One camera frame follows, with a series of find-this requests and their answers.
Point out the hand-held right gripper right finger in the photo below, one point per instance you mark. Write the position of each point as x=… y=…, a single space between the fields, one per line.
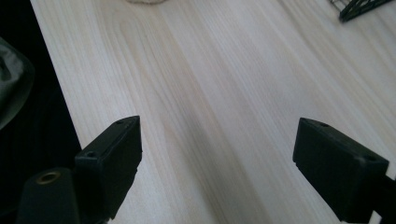
x=339 y=174

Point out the pale round object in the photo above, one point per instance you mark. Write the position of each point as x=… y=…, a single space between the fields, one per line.
x=145 y=1

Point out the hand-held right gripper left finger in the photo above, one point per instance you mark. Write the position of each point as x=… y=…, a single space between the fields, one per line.
x=109 y=168

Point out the grey-green cloth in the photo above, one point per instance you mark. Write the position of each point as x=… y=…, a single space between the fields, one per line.
x=12 y=84

